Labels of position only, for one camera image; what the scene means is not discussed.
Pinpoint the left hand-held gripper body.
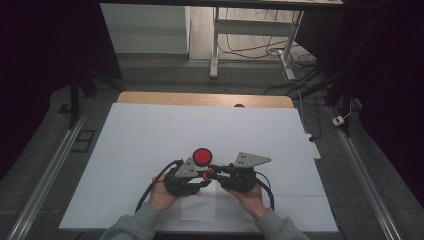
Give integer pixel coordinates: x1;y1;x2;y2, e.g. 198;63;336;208
163;157;203;197

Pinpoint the tangle of floor cables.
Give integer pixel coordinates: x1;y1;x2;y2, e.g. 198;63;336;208
218;8;318;69

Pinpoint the large white table cover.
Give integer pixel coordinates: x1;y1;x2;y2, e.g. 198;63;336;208
58;102;339;233

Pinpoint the white cabinet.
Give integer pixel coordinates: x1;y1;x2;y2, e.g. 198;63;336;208
99;3;191;55

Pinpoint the black floor plate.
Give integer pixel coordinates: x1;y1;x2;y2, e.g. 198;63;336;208
70;129;97;154

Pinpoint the black metal stand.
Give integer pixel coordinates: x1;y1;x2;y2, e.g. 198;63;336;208
299;66;360;138
67;70;125;130

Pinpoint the person's left hand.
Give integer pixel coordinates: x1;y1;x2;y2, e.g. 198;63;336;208
148;173;188;213

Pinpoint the white power strip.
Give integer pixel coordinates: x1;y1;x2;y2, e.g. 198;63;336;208
305;133;322;161

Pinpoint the small white paper sheet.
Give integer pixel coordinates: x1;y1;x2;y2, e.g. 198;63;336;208
179;181;218;223

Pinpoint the orange stamp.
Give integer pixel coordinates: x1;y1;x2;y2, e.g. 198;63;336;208
202;166;216;182

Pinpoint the person's right hand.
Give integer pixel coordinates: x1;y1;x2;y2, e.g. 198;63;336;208
221;182;268;222

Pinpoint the round red ink pad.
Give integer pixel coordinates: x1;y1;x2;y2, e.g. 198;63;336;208
192;147;214;168

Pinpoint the white desk frame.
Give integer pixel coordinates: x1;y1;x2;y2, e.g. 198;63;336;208
209;6;305;81

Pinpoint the aluminium floor rail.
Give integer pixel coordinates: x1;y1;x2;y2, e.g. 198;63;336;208
328;105;405;240
6;113;89;240

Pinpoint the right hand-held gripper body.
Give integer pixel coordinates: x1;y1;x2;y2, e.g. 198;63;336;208
220;151;272;194

